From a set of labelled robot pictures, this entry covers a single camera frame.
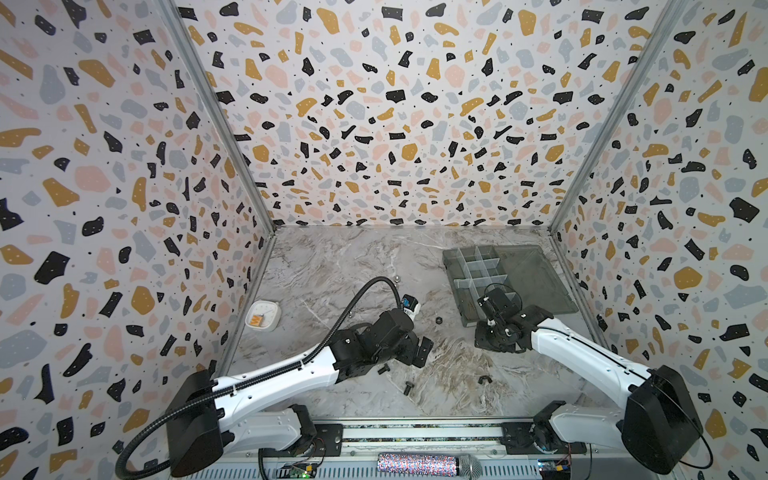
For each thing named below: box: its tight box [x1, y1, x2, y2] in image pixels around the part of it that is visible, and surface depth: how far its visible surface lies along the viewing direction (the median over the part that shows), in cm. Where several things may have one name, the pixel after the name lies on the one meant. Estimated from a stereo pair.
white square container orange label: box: [245, 300, 282, 333], surface depth 94 cm
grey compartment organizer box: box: [443, 244, 579, 328], surface depth 108 cm
